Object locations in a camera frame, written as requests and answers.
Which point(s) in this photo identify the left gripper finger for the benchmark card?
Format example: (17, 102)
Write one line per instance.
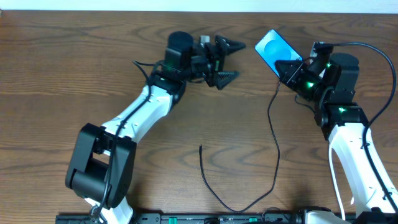
(224, 78)
(228, 46)

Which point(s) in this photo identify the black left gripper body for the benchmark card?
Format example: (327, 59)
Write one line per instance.
(213, 61)

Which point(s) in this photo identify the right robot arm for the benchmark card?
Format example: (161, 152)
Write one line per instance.
(328, 81)

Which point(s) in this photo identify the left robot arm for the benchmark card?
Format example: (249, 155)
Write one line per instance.
(101, 166)

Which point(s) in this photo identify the blue Galaxy smartphone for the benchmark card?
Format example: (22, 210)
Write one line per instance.
(273, 47)

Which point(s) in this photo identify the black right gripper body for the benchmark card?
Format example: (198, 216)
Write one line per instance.
(292, 73)

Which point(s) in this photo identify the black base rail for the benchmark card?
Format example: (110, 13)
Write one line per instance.
(155, 218)

